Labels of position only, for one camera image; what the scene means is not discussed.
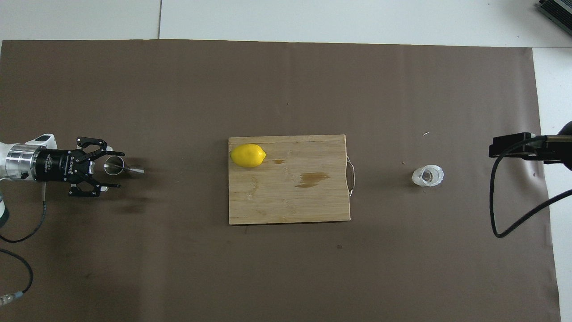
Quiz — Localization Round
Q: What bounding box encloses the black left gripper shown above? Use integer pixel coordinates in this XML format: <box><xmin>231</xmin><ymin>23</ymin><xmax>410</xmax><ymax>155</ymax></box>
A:
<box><xmin>36</xmin><ymin>136</ymin><xmax>126</xmax><ymax>198</ymax></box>

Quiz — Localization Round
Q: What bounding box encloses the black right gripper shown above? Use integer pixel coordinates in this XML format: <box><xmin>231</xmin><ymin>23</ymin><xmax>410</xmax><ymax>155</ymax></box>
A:
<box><xmin>488</xmin><ymin>121</ymin><xmax>572</xmax><ymax>173</ymax></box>

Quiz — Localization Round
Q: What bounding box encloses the steel double jigger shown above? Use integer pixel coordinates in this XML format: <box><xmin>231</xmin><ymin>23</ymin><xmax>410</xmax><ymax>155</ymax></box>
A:
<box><xmin>104</xmin><ymin>155</ymin><xmax>146</xmax><ymax>177</ymax></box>

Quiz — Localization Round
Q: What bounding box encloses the brown paper table mat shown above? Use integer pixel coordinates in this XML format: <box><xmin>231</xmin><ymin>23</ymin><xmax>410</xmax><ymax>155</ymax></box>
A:
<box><xmin>0</xmin><ymin>39</ymin><xmax>561</xmax><ymax>322</ymax></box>

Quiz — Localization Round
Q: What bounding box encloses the black ribbed device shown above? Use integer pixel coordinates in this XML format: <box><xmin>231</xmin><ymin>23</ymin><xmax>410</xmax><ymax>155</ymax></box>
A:
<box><xmin>536</xmin><ymin>0</ymin><xmax>572</xmax><ymax>25</ymax></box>

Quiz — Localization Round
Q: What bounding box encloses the yellow lemon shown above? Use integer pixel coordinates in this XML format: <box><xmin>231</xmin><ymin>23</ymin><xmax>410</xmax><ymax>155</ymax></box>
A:
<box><xmin>230</xmin><ymin>144</ymin><xmax>267</xmax><ymax>169</ymax></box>

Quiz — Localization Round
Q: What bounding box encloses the wooden cutting board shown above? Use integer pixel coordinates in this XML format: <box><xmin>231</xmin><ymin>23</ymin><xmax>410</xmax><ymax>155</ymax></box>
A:
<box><xmin>228</xmin><ymin>134</ymin><xmax>357</xmax><ymax>225</ymax></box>

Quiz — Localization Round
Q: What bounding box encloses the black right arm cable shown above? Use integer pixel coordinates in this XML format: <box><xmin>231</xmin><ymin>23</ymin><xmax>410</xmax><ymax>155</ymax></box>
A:
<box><xmin>490</xmin><ymin>136</ymin><xmax>572</xmax><ymax>238</ymax></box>

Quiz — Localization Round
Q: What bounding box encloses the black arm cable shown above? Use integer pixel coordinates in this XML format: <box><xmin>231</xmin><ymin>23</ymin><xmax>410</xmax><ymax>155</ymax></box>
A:
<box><xmin>490</xmin><ymin>136</ymin><xmax>572</xmax><ymax>238</ymax></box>
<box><xmin>0</xmin><ymin>183</ymin><xmax>47</xmax><ymax>307</ymax></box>

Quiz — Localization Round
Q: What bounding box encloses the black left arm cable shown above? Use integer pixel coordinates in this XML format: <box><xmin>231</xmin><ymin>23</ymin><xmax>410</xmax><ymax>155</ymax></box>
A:
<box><xmin>0</xmin><ymin>183</ymin><xmax>47</xmax><ymax>307</ymax></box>

